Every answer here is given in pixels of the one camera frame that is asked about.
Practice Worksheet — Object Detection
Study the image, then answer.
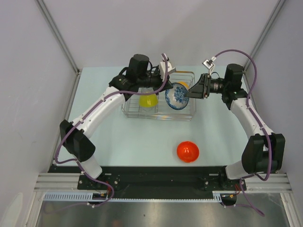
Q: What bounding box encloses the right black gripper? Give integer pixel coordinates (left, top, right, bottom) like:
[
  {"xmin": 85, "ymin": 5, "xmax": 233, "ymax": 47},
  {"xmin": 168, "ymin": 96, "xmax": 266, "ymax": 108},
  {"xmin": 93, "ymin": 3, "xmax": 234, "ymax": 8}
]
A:
[{"xmin": 184, "ymin": 73, "xmax": 229, "ymax": 99}]

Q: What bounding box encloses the orange yellow bowl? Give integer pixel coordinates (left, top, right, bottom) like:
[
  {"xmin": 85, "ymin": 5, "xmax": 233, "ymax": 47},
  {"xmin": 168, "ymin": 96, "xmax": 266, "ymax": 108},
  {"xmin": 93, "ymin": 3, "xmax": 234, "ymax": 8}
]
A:
[{"xmin": 178, "ymin": 81, "xmax": 189, "ymax": 90}]

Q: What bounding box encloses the blue white floral bowl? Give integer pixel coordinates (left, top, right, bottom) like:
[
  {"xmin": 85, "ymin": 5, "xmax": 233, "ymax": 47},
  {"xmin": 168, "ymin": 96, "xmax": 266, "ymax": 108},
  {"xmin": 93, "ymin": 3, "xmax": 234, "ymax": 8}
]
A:
[{"xmin": 165, "ymin": 83, "xmax": 189, "ymax": 110}]

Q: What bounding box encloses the yellow green bowl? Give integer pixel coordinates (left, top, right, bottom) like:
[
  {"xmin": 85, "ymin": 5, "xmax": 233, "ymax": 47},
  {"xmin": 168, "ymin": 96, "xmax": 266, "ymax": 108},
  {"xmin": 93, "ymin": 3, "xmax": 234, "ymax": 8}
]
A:
[{"xmin": 139, "ymin": 94, "xmax": 158, "ymax": 108}]

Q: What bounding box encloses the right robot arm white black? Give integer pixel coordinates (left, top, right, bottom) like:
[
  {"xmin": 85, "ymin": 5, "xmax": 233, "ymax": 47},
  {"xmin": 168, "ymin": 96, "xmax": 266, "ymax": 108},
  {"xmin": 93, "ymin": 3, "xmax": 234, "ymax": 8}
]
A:
[{"xmin": 186, "ymin": 60, "xmax": 285, "ymax": 190}]

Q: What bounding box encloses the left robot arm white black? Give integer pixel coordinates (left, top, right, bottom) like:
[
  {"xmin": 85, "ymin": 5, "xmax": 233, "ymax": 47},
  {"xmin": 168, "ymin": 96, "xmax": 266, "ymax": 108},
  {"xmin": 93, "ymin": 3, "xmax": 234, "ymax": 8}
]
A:
[{"xmin": 54, "ymin": 53, "xmax": 176, "ymax": 189}]

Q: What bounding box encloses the orange bottom bowl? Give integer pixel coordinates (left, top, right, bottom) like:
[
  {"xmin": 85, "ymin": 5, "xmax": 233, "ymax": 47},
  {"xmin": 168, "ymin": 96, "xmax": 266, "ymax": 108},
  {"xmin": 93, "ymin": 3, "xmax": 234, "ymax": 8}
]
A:
[{"xmin": 177, "ymin": 141, "xmax": 200, "ymax": 163}]

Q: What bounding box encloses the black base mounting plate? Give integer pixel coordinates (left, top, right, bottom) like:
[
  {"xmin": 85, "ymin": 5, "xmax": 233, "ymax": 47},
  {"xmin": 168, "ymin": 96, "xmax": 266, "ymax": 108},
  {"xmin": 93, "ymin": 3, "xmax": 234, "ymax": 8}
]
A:
[{"xmin": 48, "ymin": 166, "xmax": 249, "ymax": 200}]

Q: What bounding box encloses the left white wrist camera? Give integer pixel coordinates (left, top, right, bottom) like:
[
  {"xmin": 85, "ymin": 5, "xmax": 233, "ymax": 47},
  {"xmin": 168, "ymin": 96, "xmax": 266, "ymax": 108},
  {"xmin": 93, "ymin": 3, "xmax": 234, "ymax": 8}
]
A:
[{"xmin": 159, "ymin": 61, "xmax": 177, "ymax": 81}]

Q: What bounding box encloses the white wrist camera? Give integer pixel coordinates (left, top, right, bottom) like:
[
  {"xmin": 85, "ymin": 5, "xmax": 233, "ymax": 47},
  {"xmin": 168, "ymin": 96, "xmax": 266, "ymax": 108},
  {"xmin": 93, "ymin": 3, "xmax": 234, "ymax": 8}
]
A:
[
  {"xmin": 159, "ymin": 61, "xmax": 177, "ymax": 81},
  {"xmin": 202, "ymin": 56, "xmax": 216, "ymax": 75}
]

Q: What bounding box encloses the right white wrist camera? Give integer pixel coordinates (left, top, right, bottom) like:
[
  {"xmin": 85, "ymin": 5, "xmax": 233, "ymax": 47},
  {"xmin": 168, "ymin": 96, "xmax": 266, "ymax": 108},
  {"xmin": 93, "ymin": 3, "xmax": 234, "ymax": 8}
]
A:
[{"xmin": 202, "ymin": 56, "xmax": 216, "ymax": 75}]

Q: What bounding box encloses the metal wire dish rack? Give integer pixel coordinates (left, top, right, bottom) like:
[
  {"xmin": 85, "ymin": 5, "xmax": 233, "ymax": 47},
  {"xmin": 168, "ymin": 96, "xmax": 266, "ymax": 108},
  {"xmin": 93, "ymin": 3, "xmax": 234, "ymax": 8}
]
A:
[{"xmin": 122, "ymin": 71, "xmax": 196, "ymax": 121}]

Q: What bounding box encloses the right aluminium corner post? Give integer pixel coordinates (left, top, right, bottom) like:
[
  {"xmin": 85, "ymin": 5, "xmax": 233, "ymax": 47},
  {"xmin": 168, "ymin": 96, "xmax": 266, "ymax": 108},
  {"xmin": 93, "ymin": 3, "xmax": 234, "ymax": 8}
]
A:
[{"xmin": 250, "ymin": 0, "xmax": 287, "ymax": 60}]

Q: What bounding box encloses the aluminium corner post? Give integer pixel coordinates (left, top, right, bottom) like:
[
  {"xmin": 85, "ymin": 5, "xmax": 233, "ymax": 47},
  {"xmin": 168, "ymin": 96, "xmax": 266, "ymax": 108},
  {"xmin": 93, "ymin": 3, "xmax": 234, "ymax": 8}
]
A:
[
  {"xmin": 35, "ymin": 0, "xmax": 80, "ymax": 75},
  {"xmin": 250, "ymin": 0, "xmax": 287, "ymax": 60}
]

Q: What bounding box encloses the aluminium frame rail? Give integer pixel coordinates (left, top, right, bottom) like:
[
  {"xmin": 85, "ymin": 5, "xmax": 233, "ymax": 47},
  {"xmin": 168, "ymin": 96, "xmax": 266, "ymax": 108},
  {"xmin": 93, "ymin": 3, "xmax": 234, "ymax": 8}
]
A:
[{"xmin": 34, "ymin": 173, "xmax": 292, "ymax": 193}]

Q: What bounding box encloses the white slotted cable duct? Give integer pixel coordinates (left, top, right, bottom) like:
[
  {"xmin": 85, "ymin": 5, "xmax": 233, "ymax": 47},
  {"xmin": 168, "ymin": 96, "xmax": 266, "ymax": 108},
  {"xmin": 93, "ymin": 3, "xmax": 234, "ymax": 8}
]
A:
[{"xmin": 44, "ymin": 192, "xmax": 222, "ymax": 202}]

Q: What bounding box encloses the left aluminium corner post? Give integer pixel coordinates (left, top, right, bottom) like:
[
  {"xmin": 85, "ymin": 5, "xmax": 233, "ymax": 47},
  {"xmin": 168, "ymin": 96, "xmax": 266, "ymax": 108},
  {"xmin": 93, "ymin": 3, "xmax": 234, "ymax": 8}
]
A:
[{"xmin": 35, "ymin": 0, "xmax": 80, "ymax": 75}]

